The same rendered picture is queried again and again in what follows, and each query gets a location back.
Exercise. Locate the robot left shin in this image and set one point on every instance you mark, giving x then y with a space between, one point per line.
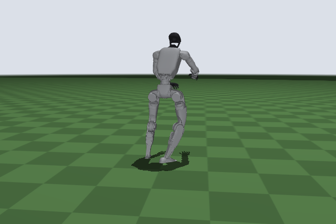
149 140

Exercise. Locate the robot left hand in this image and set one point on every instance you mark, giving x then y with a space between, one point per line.
174 84

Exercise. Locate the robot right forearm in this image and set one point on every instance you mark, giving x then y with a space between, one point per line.
194 76

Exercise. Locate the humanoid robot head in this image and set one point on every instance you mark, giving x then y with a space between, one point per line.
174 38

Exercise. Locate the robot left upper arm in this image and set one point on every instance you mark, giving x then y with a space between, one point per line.
155 60

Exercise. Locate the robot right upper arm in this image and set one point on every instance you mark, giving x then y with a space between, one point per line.
186 56

